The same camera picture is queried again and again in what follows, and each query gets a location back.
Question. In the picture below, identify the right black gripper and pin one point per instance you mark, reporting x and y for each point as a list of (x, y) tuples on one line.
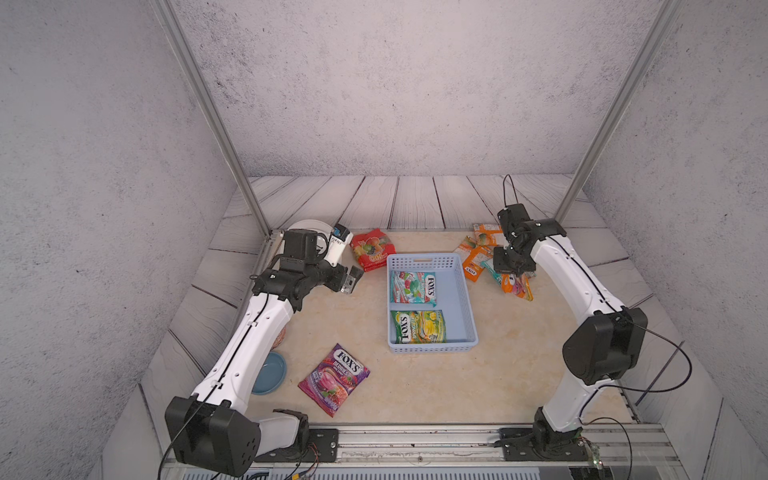
[(499, 267)]

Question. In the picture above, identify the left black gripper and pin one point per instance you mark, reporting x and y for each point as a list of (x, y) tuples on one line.
[(336, 283)]

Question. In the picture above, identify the orange multicolour Fox's candy bag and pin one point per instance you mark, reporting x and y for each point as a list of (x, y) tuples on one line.
[(519, 285)]

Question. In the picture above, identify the teal red Fox's candy bag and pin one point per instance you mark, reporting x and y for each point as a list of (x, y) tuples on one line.
[(413, 287)]

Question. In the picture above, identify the green yellow Fox's candy bag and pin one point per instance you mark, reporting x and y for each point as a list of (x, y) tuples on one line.
[(419, 327)]

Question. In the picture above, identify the light blue plastic basket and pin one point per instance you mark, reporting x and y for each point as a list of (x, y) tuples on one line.
[(429, 308)]

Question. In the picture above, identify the teal white candy bag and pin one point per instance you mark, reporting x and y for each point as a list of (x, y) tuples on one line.
[(488, 266)]

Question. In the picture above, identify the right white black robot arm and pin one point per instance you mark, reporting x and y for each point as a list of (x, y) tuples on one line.
[(608, 337)]

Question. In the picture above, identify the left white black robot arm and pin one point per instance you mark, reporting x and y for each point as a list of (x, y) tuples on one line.
[(209, 429)]

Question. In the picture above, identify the orange candy bag far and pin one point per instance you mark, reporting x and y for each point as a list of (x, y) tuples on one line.
[(488, 235)]

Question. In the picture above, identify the orange candy bag near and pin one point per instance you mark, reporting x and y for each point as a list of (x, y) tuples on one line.
[(472, 257)]

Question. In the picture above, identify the white plate stack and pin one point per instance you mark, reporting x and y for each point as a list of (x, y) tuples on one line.
[(314, 225)]

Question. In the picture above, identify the purple Fox's candy bag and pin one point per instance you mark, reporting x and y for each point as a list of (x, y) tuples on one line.
[(334, 379)]

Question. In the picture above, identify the blue small plate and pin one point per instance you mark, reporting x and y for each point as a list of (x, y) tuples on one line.
[(271, 375)]

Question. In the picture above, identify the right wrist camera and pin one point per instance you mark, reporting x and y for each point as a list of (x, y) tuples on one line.
[(511, 217)]

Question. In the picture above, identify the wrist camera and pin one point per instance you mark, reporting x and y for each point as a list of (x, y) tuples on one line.
[(511, 217), (339, 238)]

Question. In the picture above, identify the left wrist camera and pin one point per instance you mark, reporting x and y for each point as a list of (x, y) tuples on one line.
[(339, 238)]

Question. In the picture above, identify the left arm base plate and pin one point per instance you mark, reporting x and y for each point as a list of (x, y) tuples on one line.
[(317, 445)]

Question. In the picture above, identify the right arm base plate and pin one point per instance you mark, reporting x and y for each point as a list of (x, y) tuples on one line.
[(530, 445)]

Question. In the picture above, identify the aluminium front rail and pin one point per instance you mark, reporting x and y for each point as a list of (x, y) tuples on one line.
[(466, 451)]

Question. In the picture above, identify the right aluminium frame post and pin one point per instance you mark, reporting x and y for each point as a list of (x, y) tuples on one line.
[(637, 70)]

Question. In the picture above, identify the aluminium frame post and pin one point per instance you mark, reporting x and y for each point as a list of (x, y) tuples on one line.
[(190, 68), (637, 70)]

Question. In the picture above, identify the left aluminium frame post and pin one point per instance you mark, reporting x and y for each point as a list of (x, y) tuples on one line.
[(190, 68)]

